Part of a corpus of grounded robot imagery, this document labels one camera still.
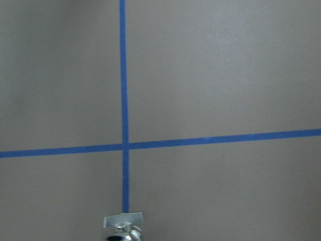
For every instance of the chrome metal valve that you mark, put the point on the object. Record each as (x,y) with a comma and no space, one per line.
(125,225)

